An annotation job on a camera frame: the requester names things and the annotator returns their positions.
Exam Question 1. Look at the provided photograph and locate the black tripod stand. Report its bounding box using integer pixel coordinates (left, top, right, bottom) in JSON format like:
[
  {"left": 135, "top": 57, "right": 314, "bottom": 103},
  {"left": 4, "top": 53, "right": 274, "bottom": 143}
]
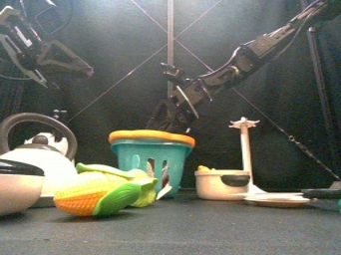
[{"left": 305, "top": 25, "right": 341, "bottom": 190}]

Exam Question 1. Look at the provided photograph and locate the white mug tree stand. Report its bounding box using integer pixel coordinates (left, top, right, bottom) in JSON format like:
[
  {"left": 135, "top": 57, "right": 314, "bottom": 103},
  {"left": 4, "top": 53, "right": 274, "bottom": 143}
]
[{"left": 227, "top": 116, "right": 269, "bottom": 197}]

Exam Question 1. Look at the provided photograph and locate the white kettle with grey handle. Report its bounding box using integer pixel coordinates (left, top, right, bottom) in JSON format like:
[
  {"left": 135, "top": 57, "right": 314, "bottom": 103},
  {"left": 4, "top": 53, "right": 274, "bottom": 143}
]
[{"left": 0, "top": 112, "right": 80, "bottom": 209}]

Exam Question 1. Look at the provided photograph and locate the white pot with black rim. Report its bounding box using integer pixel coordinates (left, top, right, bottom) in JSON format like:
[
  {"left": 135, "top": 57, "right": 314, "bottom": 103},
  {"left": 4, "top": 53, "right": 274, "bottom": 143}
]
[{"left": 0, "top": 158, "right": 47, "bottom": 217}]

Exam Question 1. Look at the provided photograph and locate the black frying pan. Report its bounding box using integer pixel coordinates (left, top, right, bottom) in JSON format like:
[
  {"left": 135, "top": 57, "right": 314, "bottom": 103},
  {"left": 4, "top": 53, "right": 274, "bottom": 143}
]
[{"left": 300, "top": 187, "right": 341, "bottom": 200}]

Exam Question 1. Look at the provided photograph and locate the white plate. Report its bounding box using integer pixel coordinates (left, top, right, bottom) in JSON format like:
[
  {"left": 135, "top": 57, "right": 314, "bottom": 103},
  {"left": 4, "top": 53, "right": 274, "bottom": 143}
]
[{"left": 242, "top": 192, "right": 317, "bottom": 209}]

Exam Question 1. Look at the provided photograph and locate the grey vertical frame pole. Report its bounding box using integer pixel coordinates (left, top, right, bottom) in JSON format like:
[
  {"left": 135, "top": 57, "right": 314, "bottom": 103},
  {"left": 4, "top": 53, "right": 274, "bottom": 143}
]
[{"left": 167, "top": 0, "right": 175, "bottom": 98}]

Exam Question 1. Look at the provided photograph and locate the teal basket with orange rim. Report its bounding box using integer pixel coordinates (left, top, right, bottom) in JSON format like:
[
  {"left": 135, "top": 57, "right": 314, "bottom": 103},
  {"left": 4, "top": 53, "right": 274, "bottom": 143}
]
[{"left": 108, "top": 128, "right": 197, "bottom": 198}]

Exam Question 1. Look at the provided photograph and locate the white toy piece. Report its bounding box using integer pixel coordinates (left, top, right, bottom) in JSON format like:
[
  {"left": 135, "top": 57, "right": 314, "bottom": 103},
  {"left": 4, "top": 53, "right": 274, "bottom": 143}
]
[{"left": 155, "top": 183, "right": 172, "bottom": 201}]

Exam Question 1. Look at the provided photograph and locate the toy corn cob green husk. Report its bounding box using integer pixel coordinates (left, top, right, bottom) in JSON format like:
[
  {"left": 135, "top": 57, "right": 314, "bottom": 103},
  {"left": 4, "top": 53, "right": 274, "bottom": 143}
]
[{"left": 52, "top": 162, "right": 160, "bottom": 217}]

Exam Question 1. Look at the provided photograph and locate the small white pot black handle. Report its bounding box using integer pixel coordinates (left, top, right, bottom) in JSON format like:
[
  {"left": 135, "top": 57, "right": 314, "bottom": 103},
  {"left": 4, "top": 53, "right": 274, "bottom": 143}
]
[{"left": 193, "top": 168, "right": 253, "bottom": 201}]

